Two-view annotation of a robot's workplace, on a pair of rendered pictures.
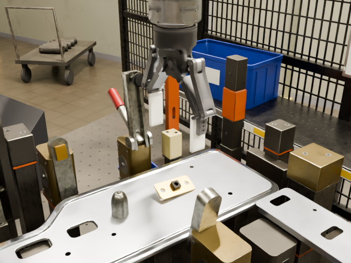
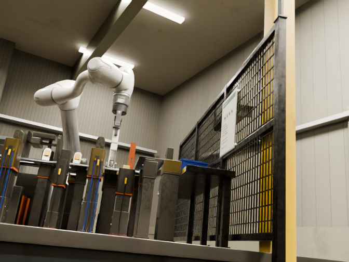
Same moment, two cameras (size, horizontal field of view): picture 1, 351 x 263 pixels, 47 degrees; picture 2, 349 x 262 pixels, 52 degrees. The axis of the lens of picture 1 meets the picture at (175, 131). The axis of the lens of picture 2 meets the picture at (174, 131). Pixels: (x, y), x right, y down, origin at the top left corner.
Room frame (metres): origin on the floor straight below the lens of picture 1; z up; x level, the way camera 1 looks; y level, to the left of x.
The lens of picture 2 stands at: (-0.71, -1.02, 0.68)
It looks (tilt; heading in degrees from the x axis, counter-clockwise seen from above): 18 degrees up; 26
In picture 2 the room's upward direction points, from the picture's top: 6 degrees clockwise
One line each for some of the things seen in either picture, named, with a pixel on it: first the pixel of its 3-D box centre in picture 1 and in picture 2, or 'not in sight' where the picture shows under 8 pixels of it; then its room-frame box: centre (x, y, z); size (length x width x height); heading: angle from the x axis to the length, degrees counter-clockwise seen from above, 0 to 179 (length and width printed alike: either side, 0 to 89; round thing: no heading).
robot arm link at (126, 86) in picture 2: not in sight; (122, 81); (0.69, 0.00, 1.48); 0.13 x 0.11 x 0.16; 176
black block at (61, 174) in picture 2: not in sight; (56, 194); (0.44, 0.06, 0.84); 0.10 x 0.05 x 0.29; 35
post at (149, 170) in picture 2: not in sight; (146, 199); (0.48, -0.34, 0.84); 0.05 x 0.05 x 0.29; 35
